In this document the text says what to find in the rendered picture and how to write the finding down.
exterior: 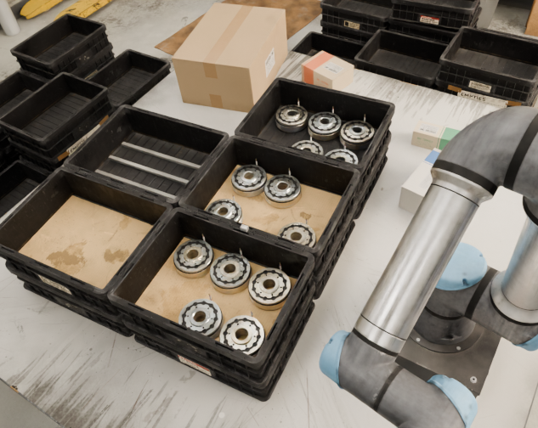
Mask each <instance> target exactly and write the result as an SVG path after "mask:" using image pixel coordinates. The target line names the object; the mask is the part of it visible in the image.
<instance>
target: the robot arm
mask: <svg viewBox="0 0 538 428"><path fill-rule="evenodd" d="M430 172H431V175H432V178H433V181H432V182H431V184H430V186H429V188H428V191H427V192H426V194H425V195H424V197H423V199H422V202H421V203H420V205H419V206H418V208H417V210H416V213H415V214H414V216H413V218H412V219H411V222H410V224H409V225H408V227H407V229H406V230H405V233H404V235H403V236H402V238H401V240H400V242H399V244H398V245H397V247H396V249H395V251H394V253H393V255H392V256H391V258H390V260H389V262H388V265H387V266H386V267H385V269H384V271H383V273H382V276H381V278H380V279H379V280H378V282H377V285H376V287H375V289H374V290H373V291H372V293H371V296H370V298H369V299H368V301H367V303H366V304H365V307H364V309H363V310H362V312H361V314H360V316H359V318H358V320H357V321H356V323H355V325H354V327H353V329H352V331H351V332H347V331H346V330H339V331H338V332H336V333H335V334H334V335H333V336H332V337H331V338H330V340H329V341H328V343H327V344H326V345H325V347H324V349H323V351H322V353H321V354H320V360H319V366H320V371H321V372H322V373H323V374H324V375H326V376H327V377H328V378H330V379H331V380H332V381H334V382H335V383H336V384H337V385H338V387H339V388H341V389H344V390H345V391H347V392H348V393H350V394H351V395H353V396H354V397H356V398H357V399H359V400H360V401H361V402H362V403H364V404H365V405H367V406H368V407H369V408H371V409H373V410H374V411H375V412H377V413H378V414H379V415H381V416H382V417H383V418H384V419H385V420H387V421H389V422H390V423H392V424H393V425H395V426H396V427H398V428H470V426H471V424H472V423H473V420H474V418H475V416H476V414H477V412H478V404H477V401H476V399H475V397H474V395H473V394H472V393H471V392H470V391H469V390H468V389H467V388H466V387H465V386H464V385H463V384H462V383H460V382H459V381H457V380H455V379H452V378H450V379H449V378H448V377H447V376H445V375H442V374H437V375H434V376H433V377H432V378H431V379H430V380H428V381H427V382H425V381H424V380H421V379H420V378H418V377H417V376H415V375H414V374H412V373H411V372H409V371H408V370H406V369H404V368H403V367H401V366H400V365H398V364H397V363H396V362H395V359H396V358H397V357H398V355H399V352H400V351H401V349H402V347H403V345H404V344H405V342H406V340H407V338H408V336H409V334H410V333H411V331H412V329H414V330H415V331H416V332H417V333H418V334H419V335H420V336H421V337H423V338H424V339H426V340H428V341H431V342H433V343H436V344H440V345H453V344H456V343H459V342H461V341H464V340H466V339H467V338H468V337H469V336H470V335H471V334H472V332H473V329H474V326H475V324H476V323H477V324H479V325H481V326H483V327H485V328H486V329H488V330H490V331H492V332H493V333H495V334H497V335H499V336H500V337H502V338H504V339H506V340H508V341H510V342H511V343H512V344H513V345H514V346H520V347H522V348H523V349H524V350H526V351H530V352H533V351H536V350H538V108H534V107H529V106H512V107H506V108H503V109H499V110H495V111H493V112H490V113H489V114H487V115H483V116H481V117H480V118H478V119H477V120H476V121H473V122H472V123H470V124H469V125H467V126H466V127H464V128H463V129H462V130H461V131H460V132H459V133H457V135H455V136H454V137H453V138H452V139H451V140H450V141H449V143H447V144H446V145H445V146H444V148H443V149H442V150H441V152H440V153H439V155H438V157H437V159H436V161H435V162H434V163H433V166H432V168H431V170H430ZM500 186H502V187H504V188H505V189H509V190H512V191H513V192H515V193H518V194H521V195H522V196H523V198H522V205H523V209H524V213H525V215H526V216H527V217H526V219H525V222H524V225H523V228H522V230H521V233H520V235H519V237H518V241H517V244H516V246H515V248H514V251H513V254H512V257H511V260H510V262H509V264H508V266H507V269H505V270H503V271H502V272H500V271H498V270H496V269H494V268H492V267H490V266H488V265H487V262H486V260H485V258H484V257H483V254H482V252H481V251H480V250H478V249H477V248H476V247H474V246H472V245H469V244H466V243H462V242H461V240H462V237H463V235H464V234H465V233H466V231H467V228H468V226H469V225H470V223H471V221H472V220H473V217H474V216H475V214H476V212H477V210H478V208H479V207H480V205H481V203H483V202H485V201H488V200H492V198H493V197H494V195H495V193H496V190H498V188H499V187H500Z"/></svg>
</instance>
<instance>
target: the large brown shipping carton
mask: <svg viewBox="0 0 538 428"><path fill-rule="evenodd" d="M287 55H288V52H287V38H286V11H285V10H284V9H281V8H265V7H255V6H246V5H238V4H228V3H214V4H213V6H212V7H211V8H210V9H209V10H208V11H207V13H206V14H205V15H204V17H203V18H202V19H201V21H200V22H199V23H198V25H197V26H196V27H195V29H194V30H193V31H192V32H191V33H190V35H189V36H188V37H187V38H186V40H185V41H184V43H183V44H182V45H181V46H180V48H179V49H178V51H177V52H176V53H175V54H174V56H173V57H172V61H173V67H174V70H175V73H176V77H177V80H178V86H179V90H180V93H181V96H182V100H183V103H186V104H197V105H202V106H208V107H213V108H219V109H225V110H234V111H240V112H246V113H248V112H249V111H250V110H251V108H252V107H253V106H254V105H255V103H257V101H258V100H259V99H260V97H261V96H262V95H263V93H264V92H265V91H266V89H267V88H268V87H269V85H270V84H271V83H272V82H273V80H274V79H275V77H276V75H277V73H278V71H279V70H280V68H281V66H282V64H283V62H284V61H285V59H286V56H287Z"/></svg>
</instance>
